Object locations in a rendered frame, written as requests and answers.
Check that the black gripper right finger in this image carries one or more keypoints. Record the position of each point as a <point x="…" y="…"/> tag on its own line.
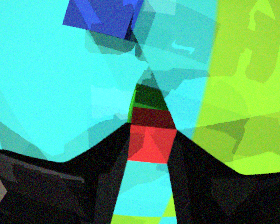
<point x="206" y="191"/>

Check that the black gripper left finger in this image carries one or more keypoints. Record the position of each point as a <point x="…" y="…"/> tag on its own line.
<point x="88" y="184"/>

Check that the red block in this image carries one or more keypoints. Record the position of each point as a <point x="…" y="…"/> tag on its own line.
<point x="152" y="135"/>

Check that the blue block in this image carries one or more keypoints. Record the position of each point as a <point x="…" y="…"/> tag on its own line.
<point x="110" y="17"/>

